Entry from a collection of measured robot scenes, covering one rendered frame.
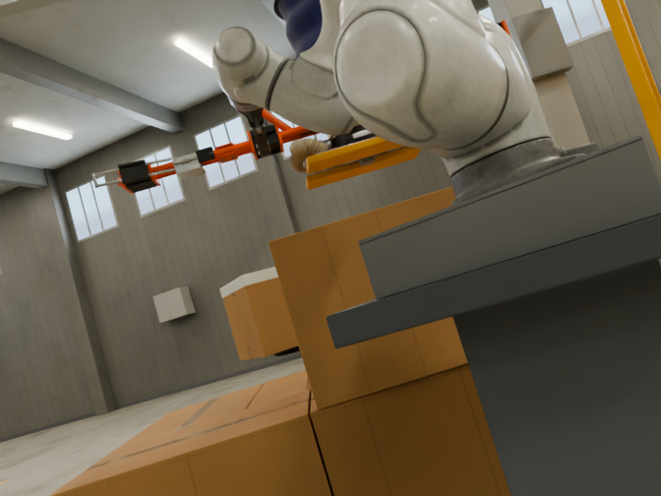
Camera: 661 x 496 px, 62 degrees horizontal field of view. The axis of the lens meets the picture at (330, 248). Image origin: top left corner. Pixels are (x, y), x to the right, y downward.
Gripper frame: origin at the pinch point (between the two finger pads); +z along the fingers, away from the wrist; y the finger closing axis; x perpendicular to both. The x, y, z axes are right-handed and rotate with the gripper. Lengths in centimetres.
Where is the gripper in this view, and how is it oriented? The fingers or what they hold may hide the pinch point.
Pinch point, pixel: (256, 125)
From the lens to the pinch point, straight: 140.9
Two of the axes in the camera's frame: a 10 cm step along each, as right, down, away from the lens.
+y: 2.9, 9.5, -1.0
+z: -0.5, 1.2, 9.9
